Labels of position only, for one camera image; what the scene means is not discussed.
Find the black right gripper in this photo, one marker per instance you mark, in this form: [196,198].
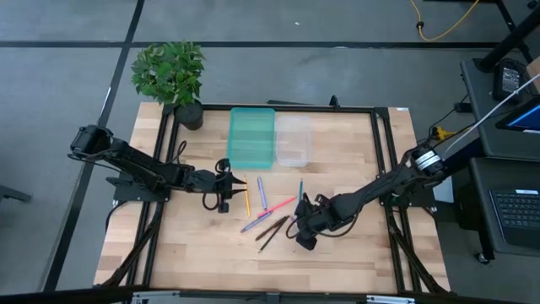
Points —
[310,219]

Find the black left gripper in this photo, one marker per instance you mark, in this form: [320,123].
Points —
[228,186]

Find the yellow pencil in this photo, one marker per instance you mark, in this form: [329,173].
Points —
[247,207]

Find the pink pencil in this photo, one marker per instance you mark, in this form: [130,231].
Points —
[276,207]

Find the light periwinkle pen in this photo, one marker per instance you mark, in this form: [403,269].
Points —
[262,193]

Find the blue pencil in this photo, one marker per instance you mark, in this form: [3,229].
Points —
[300,190]

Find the dark brown pen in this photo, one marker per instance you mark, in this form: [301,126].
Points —
[266,233]

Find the black pencil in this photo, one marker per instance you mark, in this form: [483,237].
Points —
[268,242]

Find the translucent blue click pen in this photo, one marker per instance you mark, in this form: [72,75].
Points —
[255,222]

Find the teal plastic bin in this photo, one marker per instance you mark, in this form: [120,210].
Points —
[249,139]

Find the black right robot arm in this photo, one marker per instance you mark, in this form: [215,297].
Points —
[379,188]

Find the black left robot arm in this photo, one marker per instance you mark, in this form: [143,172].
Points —
[139,162]

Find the clear plastic bin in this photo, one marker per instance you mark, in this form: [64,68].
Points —
[293,126]

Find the green potted plant black pot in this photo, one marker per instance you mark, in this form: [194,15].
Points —
[169,72]

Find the white table label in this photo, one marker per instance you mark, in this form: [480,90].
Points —
[402,109]

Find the yellow power plug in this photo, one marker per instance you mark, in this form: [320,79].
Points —
[441,133]

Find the black support bar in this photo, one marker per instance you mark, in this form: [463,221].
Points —
[464,152]

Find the dark grey desk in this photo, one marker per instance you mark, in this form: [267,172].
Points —
[481,219]
[481,88]

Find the black caster wheel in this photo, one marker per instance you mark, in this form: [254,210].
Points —
[484,258]

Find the black plug box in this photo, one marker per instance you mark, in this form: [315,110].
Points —
[463,107]

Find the black crossbar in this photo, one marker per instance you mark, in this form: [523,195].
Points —
[63,294]

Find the black laptop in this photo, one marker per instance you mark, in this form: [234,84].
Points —
[516,215]

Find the dark furniture leg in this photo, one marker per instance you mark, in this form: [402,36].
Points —
[12,194]

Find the monitor with blue screen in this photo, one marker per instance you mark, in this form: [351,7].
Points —
[525,118]

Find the black power adapter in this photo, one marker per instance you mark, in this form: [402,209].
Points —
[508,80]

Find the thick black bar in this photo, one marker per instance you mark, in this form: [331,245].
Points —
[506,44]

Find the brown cardboard box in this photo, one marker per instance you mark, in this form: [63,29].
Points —
[535,74]

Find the thin black strut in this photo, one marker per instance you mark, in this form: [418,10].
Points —
[510,21]

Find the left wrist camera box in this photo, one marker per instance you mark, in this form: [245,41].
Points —
[207,180]

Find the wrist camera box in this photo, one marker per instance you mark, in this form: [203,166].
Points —
[207,180]
[329,213]

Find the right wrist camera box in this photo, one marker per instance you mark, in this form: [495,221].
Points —
[329,213]

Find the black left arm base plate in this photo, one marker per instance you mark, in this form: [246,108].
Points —
[126,194]

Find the black aluminium table frame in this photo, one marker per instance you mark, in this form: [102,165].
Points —
[337,109]

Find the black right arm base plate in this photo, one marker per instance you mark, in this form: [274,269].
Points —
[415,200]

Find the silver metal bracket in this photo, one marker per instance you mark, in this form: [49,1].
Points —
[388,300]
[152,297]

